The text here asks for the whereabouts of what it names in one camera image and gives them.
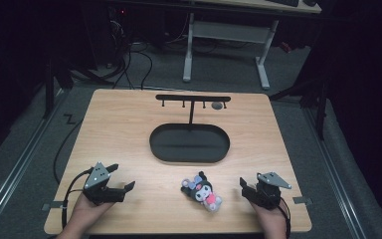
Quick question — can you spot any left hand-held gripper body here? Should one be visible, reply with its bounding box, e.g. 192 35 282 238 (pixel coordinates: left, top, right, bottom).
82 161 127 206

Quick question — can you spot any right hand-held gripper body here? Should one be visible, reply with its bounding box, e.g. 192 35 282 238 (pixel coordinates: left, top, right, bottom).
242 171 293 211

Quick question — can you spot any black and pink plush toy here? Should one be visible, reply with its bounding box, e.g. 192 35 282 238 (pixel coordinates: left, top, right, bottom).
180 170 224 213

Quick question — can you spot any person's right hand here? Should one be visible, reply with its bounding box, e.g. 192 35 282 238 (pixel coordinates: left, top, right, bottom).
250 200 288 239

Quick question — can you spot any person's left hand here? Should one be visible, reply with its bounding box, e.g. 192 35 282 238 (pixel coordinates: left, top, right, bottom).
67 193 114 237

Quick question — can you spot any black hook rack with tray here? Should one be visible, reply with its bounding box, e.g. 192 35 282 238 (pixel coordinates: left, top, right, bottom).
148 94 232 164

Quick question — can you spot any black metal stand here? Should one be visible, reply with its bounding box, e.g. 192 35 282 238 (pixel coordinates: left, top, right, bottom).
41 54 76 120
268 71 333 141

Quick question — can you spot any white-legged wooden desk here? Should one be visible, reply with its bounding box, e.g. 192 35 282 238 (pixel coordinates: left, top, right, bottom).
181 0 323 92

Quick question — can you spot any black keyboard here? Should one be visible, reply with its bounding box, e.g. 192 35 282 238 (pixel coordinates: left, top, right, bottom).
267 0 300 8

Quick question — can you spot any right hand-held gripper black cable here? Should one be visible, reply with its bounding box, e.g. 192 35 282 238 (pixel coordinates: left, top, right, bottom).
278 196 292 239

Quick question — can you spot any hand-held gripper black cable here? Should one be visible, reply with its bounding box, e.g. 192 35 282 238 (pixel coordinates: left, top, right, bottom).
61 168 95 231
278 196 292 239

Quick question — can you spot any grey metal table bracket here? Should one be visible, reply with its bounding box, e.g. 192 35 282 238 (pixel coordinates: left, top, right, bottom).
41 200 65 212
292 195 313 205

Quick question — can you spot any left hand-held gripper black cable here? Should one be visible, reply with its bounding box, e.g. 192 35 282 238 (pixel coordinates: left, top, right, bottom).
61 168 95 231

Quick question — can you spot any black floor cable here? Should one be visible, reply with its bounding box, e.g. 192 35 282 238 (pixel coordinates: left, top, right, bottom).
52 119 85 185

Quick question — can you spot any metal floor rail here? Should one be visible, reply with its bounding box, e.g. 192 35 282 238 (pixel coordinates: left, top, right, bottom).
0 89 68 233
301 105 370 239

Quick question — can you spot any bundle of black cables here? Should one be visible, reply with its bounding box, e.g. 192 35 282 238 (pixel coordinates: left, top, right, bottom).
69 7 155 92

